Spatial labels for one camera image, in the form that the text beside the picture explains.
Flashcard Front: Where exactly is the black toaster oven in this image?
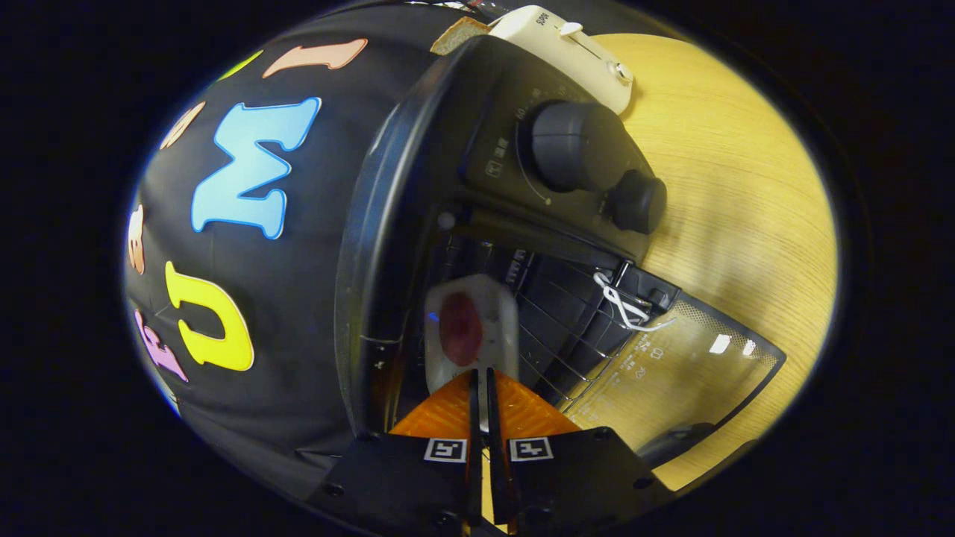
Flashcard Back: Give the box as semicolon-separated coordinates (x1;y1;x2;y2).
334;35;786;471

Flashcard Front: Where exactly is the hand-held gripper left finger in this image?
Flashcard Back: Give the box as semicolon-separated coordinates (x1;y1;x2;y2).
310;369;482;534

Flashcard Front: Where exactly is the white string loop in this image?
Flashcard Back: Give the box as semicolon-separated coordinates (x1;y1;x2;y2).
593;271;677;333

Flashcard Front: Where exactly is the pink ham slice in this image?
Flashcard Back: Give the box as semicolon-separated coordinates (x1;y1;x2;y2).
439;292;483;367

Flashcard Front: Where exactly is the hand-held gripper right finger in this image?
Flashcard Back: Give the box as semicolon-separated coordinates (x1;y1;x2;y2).
486;367;672;534

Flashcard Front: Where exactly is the white pop-up toaster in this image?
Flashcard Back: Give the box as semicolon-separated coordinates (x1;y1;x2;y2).
489;5;635;115

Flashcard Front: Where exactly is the brown bread slice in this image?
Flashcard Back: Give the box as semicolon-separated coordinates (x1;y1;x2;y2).
430;16;492;56

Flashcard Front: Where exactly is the white square floral plate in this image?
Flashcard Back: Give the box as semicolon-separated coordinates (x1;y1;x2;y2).
424;274;520;433

